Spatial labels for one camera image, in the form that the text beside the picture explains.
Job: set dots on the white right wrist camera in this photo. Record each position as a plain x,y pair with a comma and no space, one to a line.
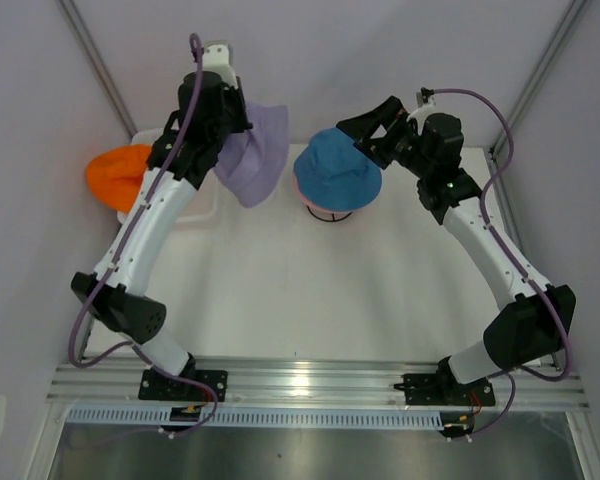
425,105

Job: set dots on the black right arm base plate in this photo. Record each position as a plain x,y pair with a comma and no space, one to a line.
430,389

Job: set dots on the orange bucket hat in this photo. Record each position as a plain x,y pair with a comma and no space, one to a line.
115,177

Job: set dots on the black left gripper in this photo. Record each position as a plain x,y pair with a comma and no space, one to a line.
236,95

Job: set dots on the black wire hat stand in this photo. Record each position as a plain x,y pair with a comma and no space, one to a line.
326,216

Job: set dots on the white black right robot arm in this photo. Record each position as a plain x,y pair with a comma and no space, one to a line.
534,315

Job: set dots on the blue bucket hat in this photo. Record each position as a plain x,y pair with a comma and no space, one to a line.
330,151

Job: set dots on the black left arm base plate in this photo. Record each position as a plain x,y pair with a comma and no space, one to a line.
156,387

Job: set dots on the lavender bucket hat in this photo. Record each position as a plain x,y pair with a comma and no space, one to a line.
251,163

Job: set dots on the white perforated plastic basket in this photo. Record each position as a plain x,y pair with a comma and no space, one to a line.
203,205

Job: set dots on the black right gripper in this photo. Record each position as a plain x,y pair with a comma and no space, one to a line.
362,128

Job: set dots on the aluminium mounting rail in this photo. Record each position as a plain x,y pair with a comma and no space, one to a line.
292,383

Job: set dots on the pink bucket hat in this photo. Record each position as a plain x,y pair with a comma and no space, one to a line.
342,192

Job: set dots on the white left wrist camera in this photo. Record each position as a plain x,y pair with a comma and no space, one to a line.
217,58

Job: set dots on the white slotted cable duct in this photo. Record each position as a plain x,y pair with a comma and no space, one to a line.
258,417

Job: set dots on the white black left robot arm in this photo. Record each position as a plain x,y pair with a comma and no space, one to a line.
254,295

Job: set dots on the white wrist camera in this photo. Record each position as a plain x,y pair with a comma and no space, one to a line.
217,58
425,105

